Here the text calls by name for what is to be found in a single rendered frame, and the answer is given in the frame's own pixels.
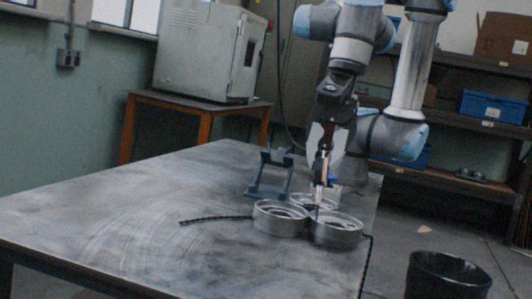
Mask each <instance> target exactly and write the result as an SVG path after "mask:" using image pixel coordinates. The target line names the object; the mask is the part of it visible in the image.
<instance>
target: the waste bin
mask: <svg viewBox="0 0 532 299"><path fill-rule="evenodd" d="M492 284H493V281H492V277H491V276H489V275H488V273H487V272H486V271H484V270H483V269H482V268H480V267H479V266H478V265H475V264H473V263H471V262H469V261H466V260H465V259H463V258H460V257H457V256H455V255H451V254H446V253H443V252H437V251H429V250H418V251H414V252H412V253H411V254H410V256H409V265H408V270H407V271H406V277H405V291H404V296H403V299H485V298H486V297H487V293H488V290H489V289H490V287H492Z"/></svg>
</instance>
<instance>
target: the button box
mask: <svg viewBox="0 0 532 299"><path fill-rule="evenodd" d="M342 188H343V187H342V186H338V185H335V184H330V185H328V188H324V187H323V191H322V196H321V197H324V198H327V199H331V200H332V201H334V202H336V203H337V205H338V203H339V200H340V197H341V193H342ZM316 189H317V188H316V187H313V186H312V184H311V185H310V187H309V192H308V194H310V195H316Z"/></svg>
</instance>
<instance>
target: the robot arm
mask: <svg viewBox="0 0 532 299"><path fill-rule="evenodd" d="M457 3H458V0H326V2H323V3H322V4H320V5H319V6H312V5H309V6H308V5H303V6H299V7H298V8H297V10H296V11H295V14H294V21H293V24H294V33H295V34H296V36H298V37H302V38H305V39H309V41H311V40H314V41H320V42H325V43H331V44H330V46H329V48H330V49H332V53H331V56H330V59H331V61H330V63H329V69H330V70H331V72H330V73H329V74H328V75H327V77H325V79H324V80H323V81H322V83H321V84H320V85H319V86H318V87H317V88H316V94H315V99H314V101H315V102H317V105H314V104H312V106H311V109H310V112H309V114H308V116H307V118H306V154H307V160H308V163H309V167H310V170H311V171H313V170H314V167H315V160H316V157H317V152H318V150H319V143H320V141H321V139H322V138H323V137H324V135H325V130H324V127H323V126H322V124H323V123H331V124H336V126H335V130H334V134H333V138H332V145H331V150H330V152H329V155H328V157H327V158H328V159H329V165H328V174H329V175H330V174H331V173H332V174H333V175H335V176H336V181H330V182H332V183H335V184H341V185H344V186H349V187H367V186H368V183H369V172H368V163H367V160H368V156H369V152H371V153H373V154H376V155H380V156H383V157H388V158H393V159H396V160H397V161H407V162H412V161H414V160H415V159H416V158H417V157H418V156H419V155H420V152H421V150H422V149H423V147H424V144H425V142H426V138H427V136H428V125H427V124H424V119H425V117H424V114H423V113H422V111H421V108H422V104H423V99H424V93H425V89H426V84H427V81H428V74H429V70H430V66H431V62H432V58H433V55H434V50H435V43H436V40H437V35H438V31H439V25H440V23H441V22H443V21H445V20H446V19H447V17H448V13H452V11H454V10H455V9H456V6H457ZM384 5H394V6H404V10H403V14H404V15H405V17H407V19H408V23H407V27H406V31H405V35H404V39H403V44H402V48H401V56H400V60H399V65H398V69H397V76H396V81H395V85H394V89H393V97H392V101H390V106H389V107H388V108H386V109H384V112H383V115H380V114H379V110H378V109H373V108H359V102H358V100H357V99H355V98H353V95H354V92H355V85H356V82H357V78H358V76H364V73H366V68H367V67H368V66H369V61H370V58H371V53H372V54H376V55H380V54H383V53H386V52H387V51H388V50H389V49H390V48H391V47H392V46H393V45H394V44H395V41H396V37H397V34H396V30H395V28H394V25H393V22H391V20H390V19H388V18H387V17H386V15H385V14H384V12H383V11H382V8H383V6H384Z"/></svg>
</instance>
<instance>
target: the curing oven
mask: <svg viewBox="0 0 532 299"><path fill-rule="evenodd" d="M267 28H268V21H267V20H266V19H264V18H261V17H258V16H257V15H255V13H252V12H249V11H248V10H247V9H244V8H241V7H238V6H230V5H225V4H219V3H214V2H205V1H204V0H165V4H164V9H163V15H162V21H161V31H160V32H159V37H158V48H157V54H156V60H155V66H154V76H153V82H152V87H155V88H158V93H163V89H167V91H171V92H175V93H183V94H187V95H191V96H194V97H202V98H206V99H210V100H217V101H218V106H220V107H223V102H234V101H243V104H245V105H247V104H248V101H254V97H255V93H256V87H257V80H258V74H259V73H260V68H261V63H262V59H263V58H264V44H265V39H266V34H267Z"/></svg>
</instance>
